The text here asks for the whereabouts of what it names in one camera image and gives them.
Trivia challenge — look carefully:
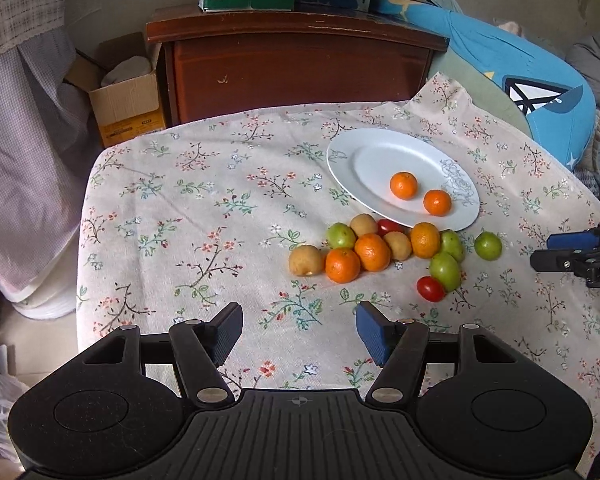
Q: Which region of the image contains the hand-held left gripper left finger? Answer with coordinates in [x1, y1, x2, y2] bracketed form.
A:
[80, 302, 244, 407]

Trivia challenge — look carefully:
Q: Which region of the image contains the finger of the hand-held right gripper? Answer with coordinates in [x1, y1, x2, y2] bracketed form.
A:
[546, 222, 600, 252]
[530, 249, 592, 277]

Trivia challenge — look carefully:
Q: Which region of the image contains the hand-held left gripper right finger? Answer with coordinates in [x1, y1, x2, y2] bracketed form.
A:
[356, 301, 521, 405]

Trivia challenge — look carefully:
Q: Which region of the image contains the green jujube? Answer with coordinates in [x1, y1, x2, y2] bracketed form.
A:
[474, 231, 503, 261]
[429, 251, 462, 293]
[327, 222, 357, 250]
[440, 230, 466, 263]

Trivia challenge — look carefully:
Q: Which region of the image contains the large orange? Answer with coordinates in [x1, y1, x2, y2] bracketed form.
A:
[325, 247, 362, 284]
[410, 222, 441, 259]
[354, 233, 392, 273]

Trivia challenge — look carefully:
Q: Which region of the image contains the brown kiwi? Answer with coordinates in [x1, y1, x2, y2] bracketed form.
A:
[384, 231, 413, 262]
[288, 245, 326, 278]
[350, 213, 379, 237]

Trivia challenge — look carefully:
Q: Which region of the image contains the white plate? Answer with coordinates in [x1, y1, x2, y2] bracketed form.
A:
[326, 128, 481, 232]

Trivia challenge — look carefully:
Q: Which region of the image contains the small orange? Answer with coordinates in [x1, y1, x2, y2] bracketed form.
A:
[423, 189, 453, 217]
[390, 171, 419, 201]

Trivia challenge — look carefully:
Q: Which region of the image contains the floral tablecloth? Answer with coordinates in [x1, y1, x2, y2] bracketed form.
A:
[75, 72, 600, 461]

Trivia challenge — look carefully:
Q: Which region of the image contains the grey garment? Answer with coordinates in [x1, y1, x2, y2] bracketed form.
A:
[565, 25, 600, 123]

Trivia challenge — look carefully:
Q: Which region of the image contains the pale green cushion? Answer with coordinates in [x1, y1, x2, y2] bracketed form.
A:
[432, 50, 533, 136]

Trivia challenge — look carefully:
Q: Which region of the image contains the blue shark pillow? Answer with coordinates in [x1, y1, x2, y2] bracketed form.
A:
[370, 0, 597, 171]

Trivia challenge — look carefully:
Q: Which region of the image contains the clear plastic bag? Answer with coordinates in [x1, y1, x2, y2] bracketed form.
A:
[0, 367, 31, 463]

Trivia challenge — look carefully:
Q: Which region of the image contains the open cardboard box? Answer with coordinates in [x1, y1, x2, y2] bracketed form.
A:
[62, 32, 167, 148]

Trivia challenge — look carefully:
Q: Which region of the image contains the lilac checked cloth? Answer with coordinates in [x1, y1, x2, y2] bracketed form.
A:
[0, 30, 103, 318]

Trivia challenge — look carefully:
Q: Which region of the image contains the wooden nightstand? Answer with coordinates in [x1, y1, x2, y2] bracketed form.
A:
[146, 4, 450, 126]

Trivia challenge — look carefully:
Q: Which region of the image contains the grey plaid blanket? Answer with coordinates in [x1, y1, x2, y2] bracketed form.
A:
[0, 0, 68, 68]

